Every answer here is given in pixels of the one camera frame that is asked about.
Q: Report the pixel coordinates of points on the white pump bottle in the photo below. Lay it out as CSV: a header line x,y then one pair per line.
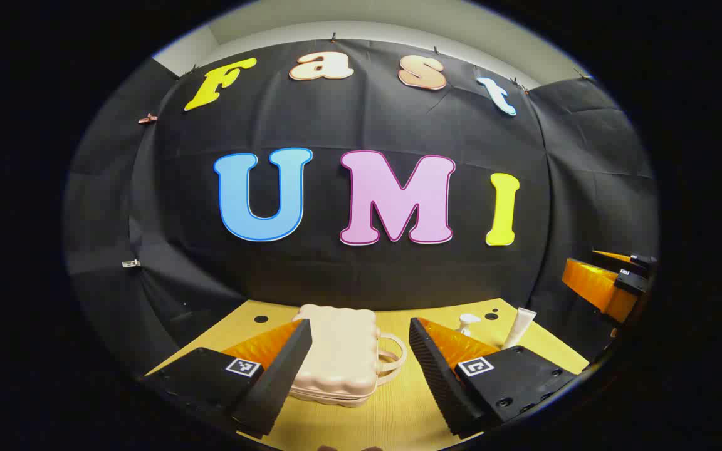
x,y
466,324

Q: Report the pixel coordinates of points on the pink suitcase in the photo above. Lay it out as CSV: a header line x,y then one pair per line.
x,y
339,351

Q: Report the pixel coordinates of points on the white squeeze tube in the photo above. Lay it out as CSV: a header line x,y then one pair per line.
x,y
519,329

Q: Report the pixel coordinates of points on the black backdrop cloth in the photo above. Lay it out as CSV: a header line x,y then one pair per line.
x,y
348,275

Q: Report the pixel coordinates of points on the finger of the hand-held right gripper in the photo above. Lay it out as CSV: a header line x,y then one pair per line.
x,y
615,258
596,285

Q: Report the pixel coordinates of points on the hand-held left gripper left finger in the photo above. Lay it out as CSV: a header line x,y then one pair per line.
x,y
276,382

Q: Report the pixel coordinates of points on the copper clip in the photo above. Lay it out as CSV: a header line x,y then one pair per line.
x,y
147,118

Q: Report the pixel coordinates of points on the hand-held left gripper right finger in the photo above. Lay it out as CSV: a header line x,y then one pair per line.
x,y
439,382

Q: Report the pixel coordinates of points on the silver clip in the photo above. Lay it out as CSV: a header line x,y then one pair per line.
x,y
130,264

